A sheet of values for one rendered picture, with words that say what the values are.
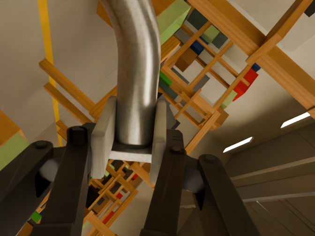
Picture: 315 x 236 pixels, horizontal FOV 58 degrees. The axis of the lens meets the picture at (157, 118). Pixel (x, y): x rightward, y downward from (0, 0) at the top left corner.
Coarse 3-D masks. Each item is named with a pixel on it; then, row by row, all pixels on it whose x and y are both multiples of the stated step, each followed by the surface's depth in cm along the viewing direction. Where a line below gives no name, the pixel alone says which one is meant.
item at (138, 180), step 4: (144, 164) 1068; (148, 164) 1072; (144, 168) 1063; (148, 168) 1067; (124, 172) 1037; (128, 172) 1041; (132, 172) 1045; (148, 172) 1062; (124, 176) 1032; (128, 176) 1037; (136, 180) 1040; (140, 180) 1044; (136, 184) 1035; (136, 188) 1031
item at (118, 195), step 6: (108, 162) 961; (144, 162) 1001; (114, 168) 968; (120, 168) 966; (126, 168) 990; (108, 174) 954; (120, 174) 972; (132, 174) 971; (102, 180) 949; (126, 180) 958; (132, 180) 1012; (96, 186) 935; (120, 186) 950; (132, 186) 969; (126, 192) 972; (120, 198) 942; (108, 204) 922; (102, 210) 907; (96, 216) 896
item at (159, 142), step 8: (160, 104) 21; (160, 112) 20; (160, 120) 19; (160, 128) 18; (160, 136) 16; (160, 144) 16; (152, 152) 16; (160, 152) 16; (152, 160) 17; (160, 160) 16; (152, 168) 17; (152, 176) 17
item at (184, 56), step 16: (192, 32) 553; (208, 32) 570; (192, 48) 554; (208, 48) 551; (224, 48) 557; (176, 64) 563; (208, 64) 534; (224, 64) 550; (256, 64) 580; (208, 80) 532; (224, 80) 591; (240, 80) 551; (224, 96) 520; (224, 112) 523
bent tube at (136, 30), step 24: (120, 0) 17; (144, 0) 18; (120, 24) 18; (144, 24) 18; (120, 48) 19; (144, 48) 18; (120, 72) 20; (144, 72) 19; (120, 96) 20; (144, 96) 20; (120, 120) 21; (144, 120) 20; (120, 144) 21; (144, 144) 21
